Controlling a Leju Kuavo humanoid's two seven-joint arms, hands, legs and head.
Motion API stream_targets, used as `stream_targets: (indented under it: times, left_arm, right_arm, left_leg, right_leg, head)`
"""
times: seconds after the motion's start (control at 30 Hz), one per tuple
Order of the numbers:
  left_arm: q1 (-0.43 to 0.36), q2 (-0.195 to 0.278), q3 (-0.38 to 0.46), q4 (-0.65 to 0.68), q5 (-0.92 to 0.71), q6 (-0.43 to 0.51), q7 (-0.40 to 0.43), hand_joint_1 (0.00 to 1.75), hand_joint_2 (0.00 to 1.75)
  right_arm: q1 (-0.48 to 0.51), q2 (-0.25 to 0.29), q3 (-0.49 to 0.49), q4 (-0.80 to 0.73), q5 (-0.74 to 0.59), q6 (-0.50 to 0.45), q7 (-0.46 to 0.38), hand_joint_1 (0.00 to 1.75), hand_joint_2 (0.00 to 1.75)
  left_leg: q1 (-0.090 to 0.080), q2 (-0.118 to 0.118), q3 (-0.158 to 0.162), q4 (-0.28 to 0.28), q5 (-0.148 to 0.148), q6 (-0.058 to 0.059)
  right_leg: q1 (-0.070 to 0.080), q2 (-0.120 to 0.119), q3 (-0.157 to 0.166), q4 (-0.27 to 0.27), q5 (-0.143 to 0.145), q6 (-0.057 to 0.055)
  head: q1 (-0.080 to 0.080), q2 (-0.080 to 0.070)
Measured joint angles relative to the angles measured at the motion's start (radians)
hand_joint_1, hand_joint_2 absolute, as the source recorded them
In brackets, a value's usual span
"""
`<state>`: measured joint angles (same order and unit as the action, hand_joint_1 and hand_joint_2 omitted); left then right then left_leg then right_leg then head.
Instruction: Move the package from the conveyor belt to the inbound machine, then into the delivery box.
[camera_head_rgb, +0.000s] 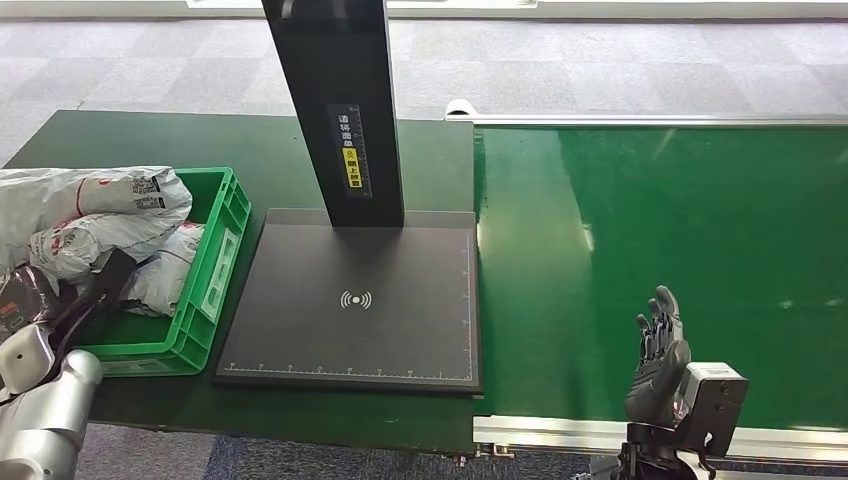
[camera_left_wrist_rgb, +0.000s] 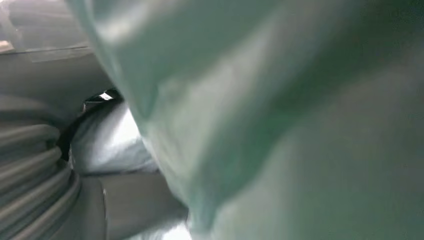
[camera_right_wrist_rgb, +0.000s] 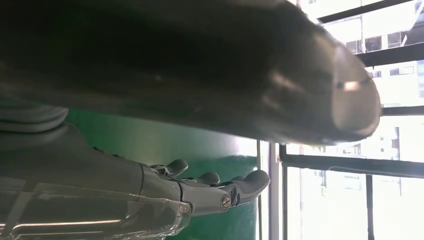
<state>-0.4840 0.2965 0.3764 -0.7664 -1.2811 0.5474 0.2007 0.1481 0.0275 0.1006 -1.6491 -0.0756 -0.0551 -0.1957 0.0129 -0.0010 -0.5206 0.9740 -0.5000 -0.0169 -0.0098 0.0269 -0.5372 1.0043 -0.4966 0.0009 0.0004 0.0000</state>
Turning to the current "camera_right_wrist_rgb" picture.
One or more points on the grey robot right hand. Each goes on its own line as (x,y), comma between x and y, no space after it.
(165,49)

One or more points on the green conveyor belt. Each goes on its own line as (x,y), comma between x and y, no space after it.
(149,139)

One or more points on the silver conveyor side rail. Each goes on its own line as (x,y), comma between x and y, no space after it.
(273,198)

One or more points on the dark window frame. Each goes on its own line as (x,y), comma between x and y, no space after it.
(348,164)

